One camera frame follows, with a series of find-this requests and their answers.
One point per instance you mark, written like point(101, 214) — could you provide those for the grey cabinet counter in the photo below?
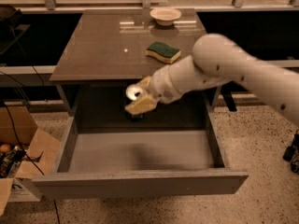
point(110, 45)

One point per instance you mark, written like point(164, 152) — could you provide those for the white ceramic bowl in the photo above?
point(165, 16)

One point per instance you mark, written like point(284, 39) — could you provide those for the black power adapter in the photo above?
point(288, 154)

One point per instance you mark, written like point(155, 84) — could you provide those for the green yellow sponge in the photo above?
point(163, 52)

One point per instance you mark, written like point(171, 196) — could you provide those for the open grey top drawer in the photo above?
point(173, 150)

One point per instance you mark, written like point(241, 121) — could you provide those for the orange fruit in box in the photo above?
point(5, 148)

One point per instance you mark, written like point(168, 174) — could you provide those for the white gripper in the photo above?
point(161, 84)

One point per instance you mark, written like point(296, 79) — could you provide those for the brown cardboard box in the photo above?
point(32, 154)

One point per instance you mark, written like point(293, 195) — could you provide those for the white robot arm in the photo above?
point(217, 60)

